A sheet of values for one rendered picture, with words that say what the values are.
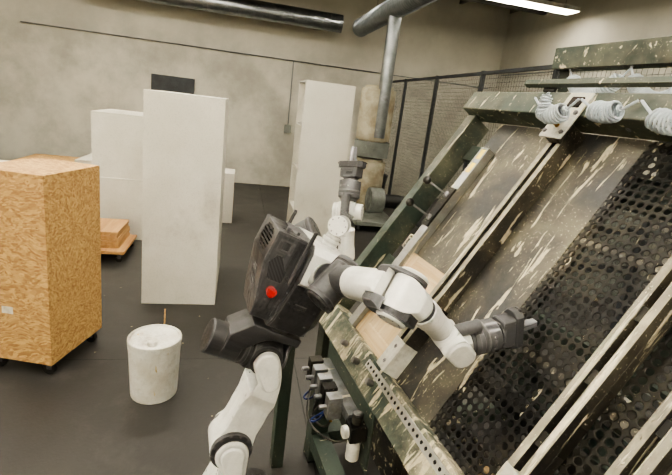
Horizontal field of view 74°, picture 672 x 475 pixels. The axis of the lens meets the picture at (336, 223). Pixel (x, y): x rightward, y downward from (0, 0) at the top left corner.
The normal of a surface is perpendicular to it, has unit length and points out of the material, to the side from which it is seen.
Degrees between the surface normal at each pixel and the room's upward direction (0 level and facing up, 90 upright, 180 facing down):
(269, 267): 90
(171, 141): 90
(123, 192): 90
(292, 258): 90
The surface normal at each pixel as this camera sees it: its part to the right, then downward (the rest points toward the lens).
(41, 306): -0.10, 0.24
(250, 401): 0.04, 0.59
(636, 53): -0.94, -0.03
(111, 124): 0.20, 0.27
